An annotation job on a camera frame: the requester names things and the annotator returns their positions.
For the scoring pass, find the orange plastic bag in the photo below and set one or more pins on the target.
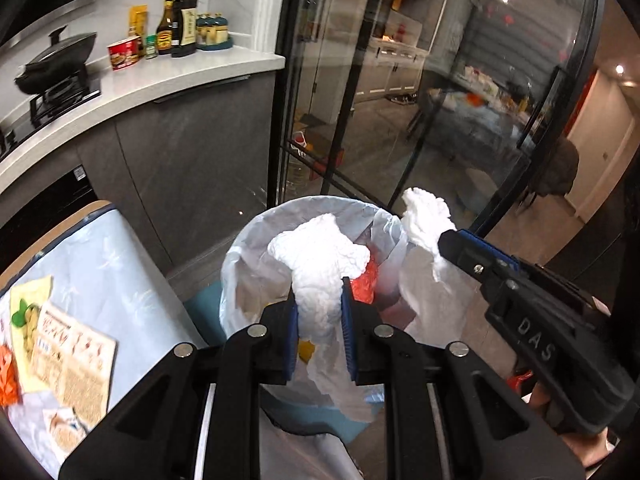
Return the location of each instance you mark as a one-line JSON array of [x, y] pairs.
[[364, 285]]

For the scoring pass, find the brown sauce bottle yellow cap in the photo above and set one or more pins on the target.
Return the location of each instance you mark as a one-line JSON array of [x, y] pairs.
[[165, 35]]

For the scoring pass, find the white tissue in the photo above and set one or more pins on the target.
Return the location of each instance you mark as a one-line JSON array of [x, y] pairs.
[[425, 215], [320, 280]]

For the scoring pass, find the person's right hand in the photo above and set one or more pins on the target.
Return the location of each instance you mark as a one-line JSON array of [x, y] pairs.
[[580, 452]]

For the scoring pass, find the wooden table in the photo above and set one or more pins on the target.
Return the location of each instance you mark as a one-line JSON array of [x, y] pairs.
[[60, 225]]

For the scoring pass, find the cluttered dining table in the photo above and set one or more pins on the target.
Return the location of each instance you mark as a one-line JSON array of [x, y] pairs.
[[475, 120]]

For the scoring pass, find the clear plastic bottle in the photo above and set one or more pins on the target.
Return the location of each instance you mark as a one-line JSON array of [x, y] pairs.
[[299, 177]]

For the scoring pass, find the kraft paper snack pouch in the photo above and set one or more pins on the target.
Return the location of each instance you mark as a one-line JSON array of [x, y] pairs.
[[85, 360]]

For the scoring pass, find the black gas stove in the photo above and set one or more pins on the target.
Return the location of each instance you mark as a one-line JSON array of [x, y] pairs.
[[50, 105]]

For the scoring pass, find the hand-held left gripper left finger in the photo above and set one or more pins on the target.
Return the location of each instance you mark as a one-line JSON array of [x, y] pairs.
[[291, 340]]

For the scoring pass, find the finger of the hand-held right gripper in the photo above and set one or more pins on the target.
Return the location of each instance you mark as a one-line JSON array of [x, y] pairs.
[[492, 247], [465, 255]]

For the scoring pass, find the small green jar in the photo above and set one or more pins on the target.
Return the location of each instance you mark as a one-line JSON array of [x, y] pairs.
[[151, 49]]

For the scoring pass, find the orange wrapper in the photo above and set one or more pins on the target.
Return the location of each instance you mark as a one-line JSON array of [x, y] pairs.
[[7, 375]]

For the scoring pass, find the grey sideboard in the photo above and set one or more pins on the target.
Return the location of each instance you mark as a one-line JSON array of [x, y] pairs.
[[395, 70]]

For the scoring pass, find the glass sliding door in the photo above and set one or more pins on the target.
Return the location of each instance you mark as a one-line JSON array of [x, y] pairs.
[[450, 110]]

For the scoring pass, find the trash bin with clear liner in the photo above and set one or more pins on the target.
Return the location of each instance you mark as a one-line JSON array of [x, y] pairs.
[[240, 280]]

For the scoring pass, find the yellow white dried fruit pouch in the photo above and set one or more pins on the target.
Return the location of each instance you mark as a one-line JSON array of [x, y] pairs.
[[35, 287]]

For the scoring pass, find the yellow seasoning bag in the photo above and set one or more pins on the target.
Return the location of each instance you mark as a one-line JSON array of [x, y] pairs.
[[138, 20]]

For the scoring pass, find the dark soy sauce bottle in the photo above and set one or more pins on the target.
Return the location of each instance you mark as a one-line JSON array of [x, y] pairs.
[[184, 30]]

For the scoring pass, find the pack of small jars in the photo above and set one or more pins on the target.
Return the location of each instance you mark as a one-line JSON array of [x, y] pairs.
[[215, 35]]

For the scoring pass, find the built-in oven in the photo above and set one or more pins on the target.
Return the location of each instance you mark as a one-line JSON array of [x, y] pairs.
[[45, 195]]

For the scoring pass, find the red instant noodle cup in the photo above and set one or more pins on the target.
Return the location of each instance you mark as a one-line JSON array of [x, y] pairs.
[[124, 55]]

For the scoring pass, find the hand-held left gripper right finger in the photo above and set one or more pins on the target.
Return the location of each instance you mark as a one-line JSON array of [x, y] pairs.
[[349, 340]]

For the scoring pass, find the dark jacket on chair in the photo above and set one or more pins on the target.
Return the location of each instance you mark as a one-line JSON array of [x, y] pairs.
[[557, 165]]

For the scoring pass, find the light blue patterned tablecloth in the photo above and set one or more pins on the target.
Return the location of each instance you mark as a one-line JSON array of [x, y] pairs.
[[125, 285]]

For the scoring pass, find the black wok with lid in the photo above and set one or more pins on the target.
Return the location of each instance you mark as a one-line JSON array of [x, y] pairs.
[[55, 62]]

